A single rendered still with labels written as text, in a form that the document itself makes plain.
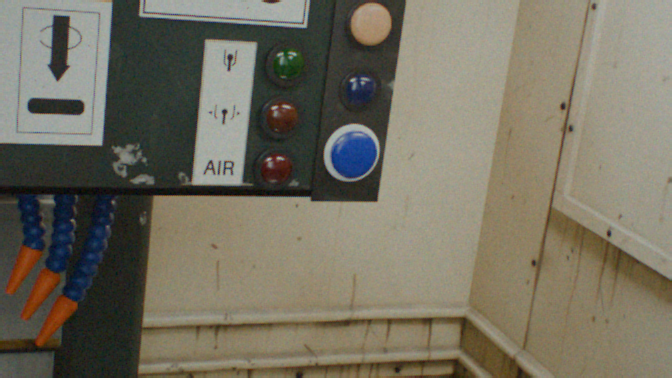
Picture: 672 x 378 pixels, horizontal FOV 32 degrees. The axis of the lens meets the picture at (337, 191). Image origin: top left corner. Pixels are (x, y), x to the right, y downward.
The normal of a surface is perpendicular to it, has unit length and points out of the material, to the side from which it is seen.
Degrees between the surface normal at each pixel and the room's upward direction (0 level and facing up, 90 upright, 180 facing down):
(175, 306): 90
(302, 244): 90
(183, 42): 90
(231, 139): 90
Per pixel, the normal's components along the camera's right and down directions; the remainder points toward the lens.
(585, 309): -0.91, -0.01
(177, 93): 0.36, 0.31
